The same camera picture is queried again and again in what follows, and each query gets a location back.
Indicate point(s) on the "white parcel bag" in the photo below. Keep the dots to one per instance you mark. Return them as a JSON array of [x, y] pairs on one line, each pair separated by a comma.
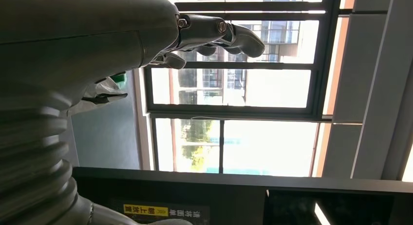
[[103, 91]]

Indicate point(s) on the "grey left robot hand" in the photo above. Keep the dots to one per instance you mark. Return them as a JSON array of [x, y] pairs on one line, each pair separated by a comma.
[[80, 33]]

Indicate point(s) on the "yellow and black column label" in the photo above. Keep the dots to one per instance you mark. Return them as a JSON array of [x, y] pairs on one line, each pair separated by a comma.
[[145, 210]]

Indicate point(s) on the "dark window frame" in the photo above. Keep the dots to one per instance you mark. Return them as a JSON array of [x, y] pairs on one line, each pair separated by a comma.
[[232, 112]]

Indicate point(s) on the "black scanner column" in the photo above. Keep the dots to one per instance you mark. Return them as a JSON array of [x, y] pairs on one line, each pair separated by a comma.
[[226, 191]]

